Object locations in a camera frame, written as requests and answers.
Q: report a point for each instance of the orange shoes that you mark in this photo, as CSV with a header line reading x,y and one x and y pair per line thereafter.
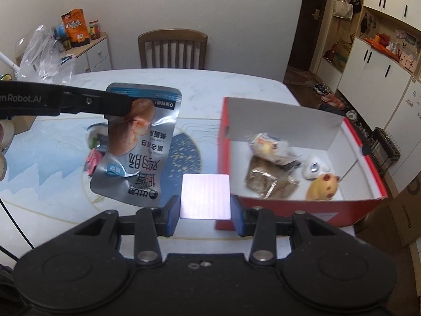
x,y
334,102

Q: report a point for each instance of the dark wooden door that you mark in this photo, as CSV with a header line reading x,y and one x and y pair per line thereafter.
x,y
310,23

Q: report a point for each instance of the black hanging bag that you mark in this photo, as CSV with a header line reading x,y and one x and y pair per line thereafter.
x,y
356,3

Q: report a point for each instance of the white square packet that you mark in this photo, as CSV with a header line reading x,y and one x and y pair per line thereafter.
x,y
205,197

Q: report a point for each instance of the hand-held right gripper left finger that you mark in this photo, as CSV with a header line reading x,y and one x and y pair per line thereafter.
x,y
174,217

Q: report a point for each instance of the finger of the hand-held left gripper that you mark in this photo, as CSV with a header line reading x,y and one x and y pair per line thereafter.
x,y
98,103

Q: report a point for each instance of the marble desktop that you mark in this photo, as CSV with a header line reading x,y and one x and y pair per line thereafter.
x,y
197,89

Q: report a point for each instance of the small white drawer cabinet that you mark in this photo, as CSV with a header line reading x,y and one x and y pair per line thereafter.
x,y
95,54

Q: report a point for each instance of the white tote bag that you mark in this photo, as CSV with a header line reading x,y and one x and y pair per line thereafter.
x,y
342,8

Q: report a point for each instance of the brown wooden chair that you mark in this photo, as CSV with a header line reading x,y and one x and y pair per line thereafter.
x,y
172,49

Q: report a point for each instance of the white tube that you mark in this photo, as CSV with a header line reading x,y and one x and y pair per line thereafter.
x,y
10,63

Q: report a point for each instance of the dark sneakers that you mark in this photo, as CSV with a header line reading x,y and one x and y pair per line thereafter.
x,y
321,89

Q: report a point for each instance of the pink binder clip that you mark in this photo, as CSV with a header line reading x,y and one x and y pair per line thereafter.
x,y
93,163

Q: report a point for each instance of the white round gadget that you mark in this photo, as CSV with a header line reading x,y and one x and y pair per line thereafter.
x,y
315,168

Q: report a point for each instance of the orange snack bag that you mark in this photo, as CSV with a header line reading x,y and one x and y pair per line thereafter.
x,y
77,28

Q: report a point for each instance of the yellow cake packet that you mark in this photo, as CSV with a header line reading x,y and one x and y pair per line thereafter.
x,y
266,146

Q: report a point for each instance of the large printed cardboard box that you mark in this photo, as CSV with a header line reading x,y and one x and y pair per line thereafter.
x,y
406,214

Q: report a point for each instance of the yellow plush toy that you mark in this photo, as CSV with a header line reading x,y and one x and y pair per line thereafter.
x,y
320,187

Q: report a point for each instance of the clear plastic bag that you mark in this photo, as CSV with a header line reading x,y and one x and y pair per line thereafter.
x,y
46,59

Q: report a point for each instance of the silver chicken snack pouch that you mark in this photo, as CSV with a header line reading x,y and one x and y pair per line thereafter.
x,y
138,151

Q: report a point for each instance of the tall white cabinet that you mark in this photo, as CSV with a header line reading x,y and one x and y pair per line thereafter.
x,y
375,72

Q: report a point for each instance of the red cardboard box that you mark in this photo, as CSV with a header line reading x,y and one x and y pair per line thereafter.
x,y
289,209

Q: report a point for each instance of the brown cardboard box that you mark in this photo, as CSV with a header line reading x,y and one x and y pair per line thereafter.
x,y
24,123

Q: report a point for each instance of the person's left hand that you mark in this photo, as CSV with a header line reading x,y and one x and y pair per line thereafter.
x,y
5,135

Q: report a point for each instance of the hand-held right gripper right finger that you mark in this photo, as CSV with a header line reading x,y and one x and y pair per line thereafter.
x,y
237,217

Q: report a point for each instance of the brown foil packet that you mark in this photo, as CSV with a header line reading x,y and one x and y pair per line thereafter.
x,y
269,181

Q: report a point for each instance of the red sauce jar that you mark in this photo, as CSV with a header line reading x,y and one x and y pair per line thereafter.
x,y
95,30

